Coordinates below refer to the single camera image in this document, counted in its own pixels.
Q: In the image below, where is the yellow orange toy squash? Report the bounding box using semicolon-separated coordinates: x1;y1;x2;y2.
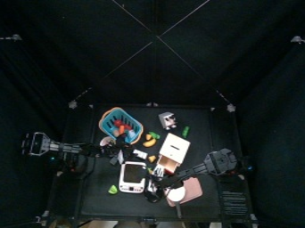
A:
142;139;158;148

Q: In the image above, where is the green toy wedge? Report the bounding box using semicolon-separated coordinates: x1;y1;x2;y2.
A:
107;184;119;196

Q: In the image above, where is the pink cutting board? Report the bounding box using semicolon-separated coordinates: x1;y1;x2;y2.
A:
164;176;203;208

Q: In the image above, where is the small white block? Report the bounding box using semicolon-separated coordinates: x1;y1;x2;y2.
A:
132;150;148;160

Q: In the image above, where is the wooden box with drawer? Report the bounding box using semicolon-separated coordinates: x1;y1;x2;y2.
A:
155;132;191;175

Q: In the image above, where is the pale blue toy item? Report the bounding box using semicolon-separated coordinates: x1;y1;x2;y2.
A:
124;130;136;142

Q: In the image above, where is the white round ladle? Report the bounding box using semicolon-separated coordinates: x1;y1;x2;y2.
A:
166;187;187;219

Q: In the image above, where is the grey white toy cube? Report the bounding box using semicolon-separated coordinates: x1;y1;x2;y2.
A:
158;111;178;131

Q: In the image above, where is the white striped toy item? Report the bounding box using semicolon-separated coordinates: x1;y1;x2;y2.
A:
152;164;166;178

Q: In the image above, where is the white pink small bowl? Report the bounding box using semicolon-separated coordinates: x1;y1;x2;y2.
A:
99;136;116;148

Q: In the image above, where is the white toy microwave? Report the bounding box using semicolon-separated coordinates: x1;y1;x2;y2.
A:
118;160;147;194

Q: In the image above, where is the orange toy carrot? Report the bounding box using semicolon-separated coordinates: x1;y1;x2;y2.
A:
116;125;132;136

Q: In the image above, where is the green toy pepper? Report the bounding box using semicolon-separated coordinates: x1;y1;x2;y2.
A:
180;126;191;139

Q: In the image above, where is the teal basket with orange rim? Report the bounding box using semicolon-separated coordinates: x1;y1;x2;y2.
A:
98;107;144;145

